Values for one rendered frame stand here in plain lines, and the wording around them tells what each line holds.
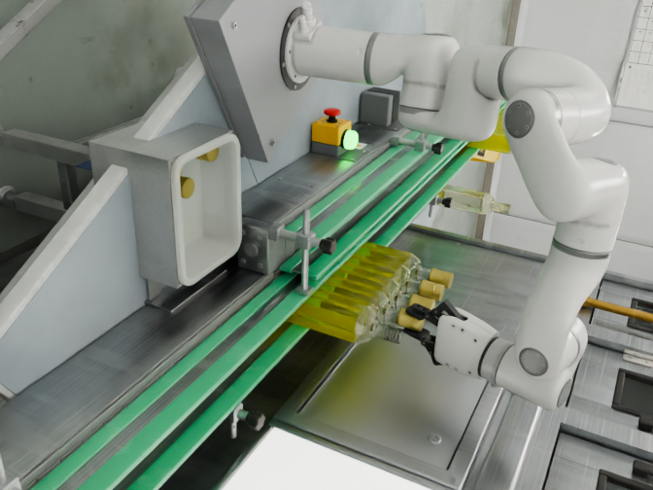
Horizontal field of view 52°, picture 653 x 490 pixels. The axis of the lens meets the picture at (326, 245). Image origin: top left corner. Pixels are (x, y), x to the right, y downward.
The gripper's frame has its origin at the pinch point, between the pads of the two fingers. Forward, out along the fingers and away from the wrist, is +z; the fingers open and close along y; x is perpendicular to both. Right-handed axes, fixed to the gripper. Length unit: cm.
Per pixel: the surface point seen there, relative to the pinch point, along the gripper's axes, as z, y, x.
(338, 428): 0.7, -12.8, 20.4
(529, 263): 7, -16, -65
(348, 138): 38.6, 20.0, -24.2
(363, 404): 1.3, -12.8, 12.6
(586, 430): -30.2, -15.0, -12.6
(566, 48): 210, -49, -555
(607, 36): 177, -34, -564
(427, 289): 4.4, 1.1, -9.3
